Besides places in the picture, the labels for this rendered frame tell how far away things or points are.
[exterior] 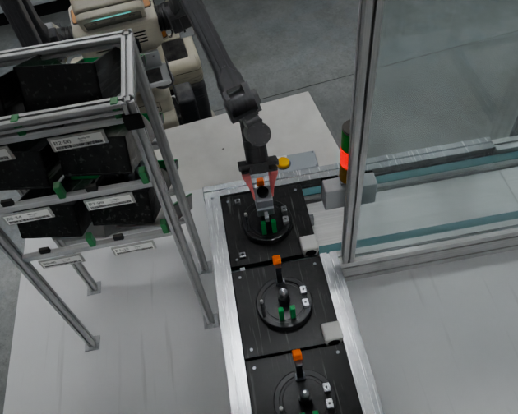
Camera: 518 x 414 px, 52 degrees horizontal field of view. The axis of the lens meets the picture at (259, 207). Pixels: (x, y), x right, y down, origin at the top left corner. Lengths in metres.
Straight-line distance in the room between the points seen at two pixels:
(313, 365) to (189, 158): 0.87
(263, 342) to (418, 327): 0.42
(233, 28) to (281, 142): 2.14
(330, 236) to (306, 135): 0.46
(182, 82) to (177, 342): 1.24
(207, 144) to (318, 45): 1.94
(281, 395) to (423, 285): 0.52
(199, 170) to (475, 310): 0.94
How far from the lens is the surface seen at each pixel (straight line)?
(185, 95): 2.23
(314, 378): 1.26
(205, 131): 1.90
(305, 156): 1.64
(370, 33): 0.90
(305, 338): 1.31
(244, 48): 3.68
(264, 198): 1.35
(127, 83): 0.87
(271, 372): 1.28
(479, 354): 1.48
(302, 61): 3.53
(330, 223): 1.54
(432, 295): 1.52
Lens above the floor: 2.18
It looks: 53 degrees down
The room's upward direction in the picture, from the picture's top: 8 degrees counter-clockwise
